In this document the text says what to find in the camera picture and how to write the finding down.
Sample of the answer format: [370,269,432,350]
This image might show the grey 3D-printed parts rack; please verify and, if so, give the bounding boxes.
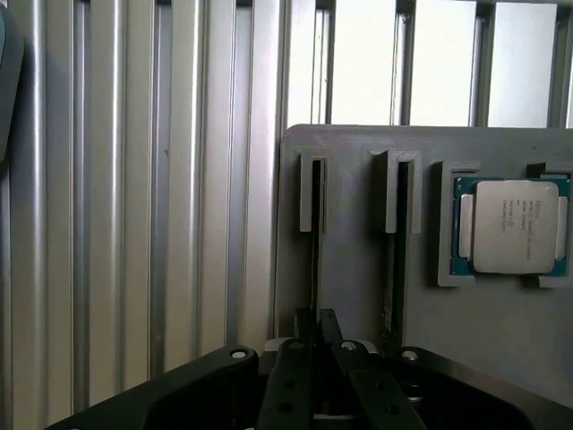
[273,124,573,362]

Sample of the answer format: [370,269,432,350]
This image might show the CPU with silver heat spreader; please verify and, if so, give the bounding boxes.
[450,176,573,276]

